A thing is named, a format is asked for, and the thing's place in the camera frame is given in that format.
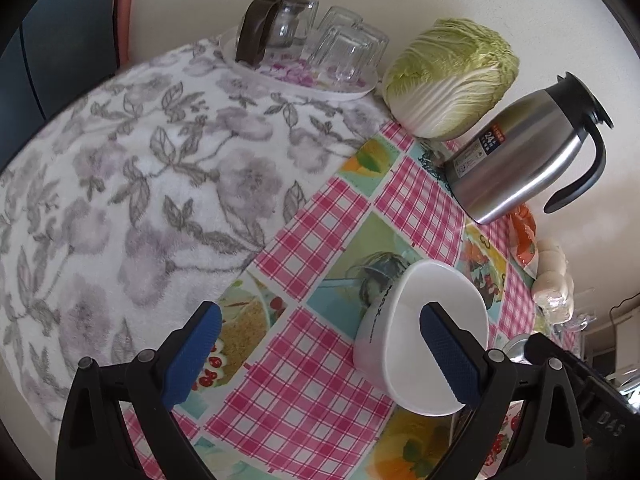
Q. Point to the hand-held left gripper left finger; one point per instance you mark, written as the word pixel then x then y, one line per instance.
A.
pixel 195 355

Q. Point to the pink checked printed tablecloth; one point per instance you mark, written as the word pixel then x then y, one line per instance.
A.
pixel 320 375

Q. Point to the stainless steel thermos jug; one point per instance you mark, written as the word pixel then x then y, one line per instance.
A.
pixel 515 160

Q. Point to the stainless steel basin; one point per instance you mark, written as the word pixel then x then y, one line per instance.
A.
pixel 515 349

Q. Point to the clear drinking glass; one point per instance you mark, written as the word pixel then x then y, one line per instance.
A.
pixel 337 17
pixel 340 55
pixel 377 42

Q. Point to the grey floral blanket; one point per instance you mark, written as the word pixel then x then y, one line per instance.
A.
pixel 125 185

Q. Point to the blue chair pink edge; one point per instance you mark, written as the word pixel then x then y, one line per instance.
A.
pixel 60 35

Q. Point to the white floral tray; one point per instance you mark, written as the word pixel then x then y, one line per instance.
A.
pixel 350 92

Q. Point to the clear glass mug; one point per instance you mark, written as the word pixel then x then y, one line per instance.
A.
pixel 575 324

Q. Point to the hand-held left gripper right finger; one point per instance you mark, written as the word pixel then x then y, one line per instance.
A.
pixel 450 355

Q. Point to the napa cabbage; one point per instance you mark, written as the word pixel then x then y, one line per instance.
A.
pixel 450 75

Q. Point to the small white cup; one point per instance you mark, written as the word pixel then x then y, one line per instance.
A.
pixel 395 340

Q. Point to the bag of steamed buns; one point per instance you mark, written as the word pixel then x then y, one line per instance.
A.
pixel 552 285

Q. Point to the orange snack packet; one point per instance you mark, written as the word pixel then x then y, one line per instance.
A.
pixel 525 245

